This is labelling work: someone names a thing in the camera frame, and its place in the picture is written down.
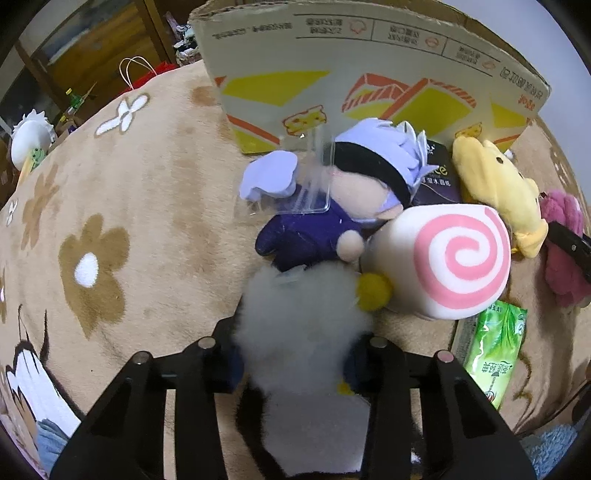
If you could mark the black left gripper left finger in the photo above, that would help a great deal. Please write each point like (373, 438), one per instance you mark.
(122, 435)

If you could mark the dark Face tissue pack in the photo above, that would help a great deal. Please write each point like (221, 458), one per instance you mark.
(442, 186)

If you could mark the green glass bottle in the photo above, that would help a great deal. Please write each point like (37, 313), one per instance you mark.
(75, 103)

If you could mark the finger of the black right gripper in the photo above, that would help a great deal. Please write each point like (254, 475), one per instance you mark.
(577, 247)

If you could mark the white round plush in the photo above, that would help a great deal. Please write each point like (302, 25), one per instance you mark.
(32, 131)

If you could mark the yellow dog plush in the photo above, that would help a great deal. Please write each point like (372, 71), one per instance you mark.
(491, 178)

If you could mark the wooden wardrobe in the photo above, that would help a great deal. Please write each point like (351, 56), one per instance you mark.
(77, 46)

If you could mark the red paper gift bag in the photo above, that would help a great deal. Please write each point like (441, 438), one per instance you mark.
(151, 72)

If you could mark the green tissue pack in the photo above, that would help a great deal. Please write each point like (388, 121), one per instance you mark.
(488, 344)

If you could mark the pink plush toy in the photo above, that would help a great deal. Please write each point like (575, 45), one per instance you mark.
(567, 271)

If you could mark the blue chibi doll plush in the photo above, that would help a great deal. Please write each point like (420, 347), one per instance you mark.
(359, 180)

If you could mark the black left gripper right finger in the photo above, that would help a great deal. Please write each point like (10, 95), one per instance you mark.
(465, 436)

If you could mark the printed cardboard box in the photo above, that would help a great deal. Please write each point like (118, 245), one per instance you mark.
(284, 68)

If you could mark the pink swirl roll plush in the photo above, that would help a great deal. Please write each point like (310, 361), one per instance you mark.
(445, 262)

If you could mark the white fluffy penguin plush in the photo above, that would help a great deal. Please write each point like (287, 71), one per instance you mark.
(297, 414)

